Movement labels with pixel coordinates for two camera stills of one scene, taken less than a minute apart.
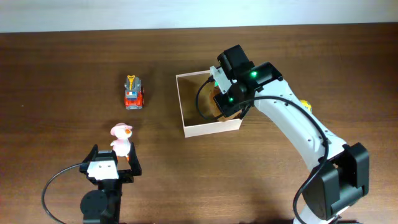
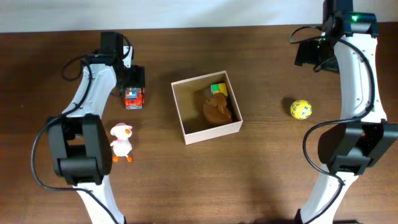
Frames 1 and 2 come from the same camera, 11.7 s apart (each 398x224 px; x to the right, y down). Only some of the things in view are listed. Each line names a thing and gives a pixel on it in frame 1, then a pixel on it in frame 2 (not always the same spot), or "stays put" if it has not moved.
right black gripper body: x=229 y=102 → x=318 y=55
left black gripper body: x=125 y=177 → x=137 y=79
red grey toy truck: x=134 y=93 stays put
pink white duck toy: x=121 y=144 stays put
